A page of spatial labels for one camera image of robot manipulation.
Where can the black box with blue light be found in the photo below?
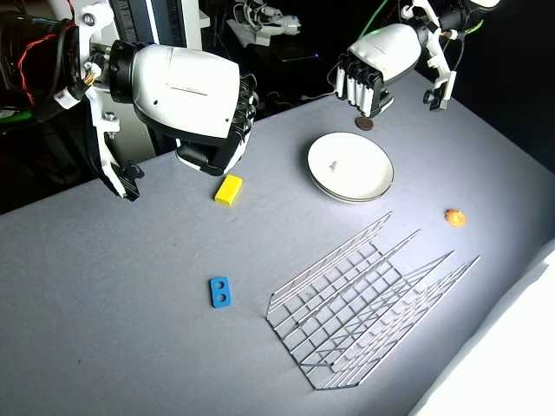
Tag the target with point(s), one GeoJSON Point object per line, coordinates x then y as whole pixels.
{"type": "Point", "coordinates": [290, 54]}

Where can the blue block with two holes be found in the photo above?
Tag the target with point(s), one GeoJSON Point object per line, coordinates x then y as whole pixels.
{"type": "Point", "coordinates": [214, 299]}

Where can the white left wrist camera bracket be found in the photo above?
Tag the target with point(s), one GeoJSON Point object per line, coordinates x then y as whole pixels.
{"type": "Point", "coordinates": [438, 52]}

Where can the white plate with dark rim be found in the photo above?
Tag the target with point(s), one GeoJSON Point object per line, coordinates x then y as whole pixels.
{"type": "Point", "coordinates": [360, 151]}
{"type": "Point", "coordinates": [351, 201]}

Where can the white mechanical gadget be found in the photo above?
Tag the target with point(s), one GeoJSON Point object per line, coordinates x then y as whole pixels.
{"type": "Point", "coordinates": [260, 34]}

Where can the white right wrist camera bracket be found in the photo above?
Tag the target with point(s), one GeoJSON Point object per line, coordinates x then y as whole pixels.
{"type": "Point", "coordinates": [105, 147]}

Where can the orange swirl cookie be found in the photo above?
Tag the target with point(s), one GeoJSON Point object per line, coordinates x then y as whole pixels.
{"type": "Point", "coordinates": [455, 219]}

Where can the yellow rectangular block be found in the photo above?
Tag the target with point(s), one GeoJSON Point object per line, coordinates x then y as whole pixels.
{"type": "Point", "coordinates": [227, 190]}

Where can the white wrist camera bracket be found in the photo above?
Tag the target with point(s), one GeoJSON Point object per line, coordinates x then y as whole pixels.
{"type": "Point", "coordinates": [105, 147]}
{"type": "Point", "coordinates": [438, 52]}

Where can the brown round cookie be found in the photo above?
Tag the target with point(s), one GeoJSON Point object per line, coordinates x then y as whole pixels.
{"type": "Point", "coordinates": [365, 124]}

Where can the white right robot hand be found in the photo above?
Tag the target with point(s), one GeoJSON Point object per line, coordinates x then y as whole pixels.
{"type": "Point", "coordinates": [186, 95]}

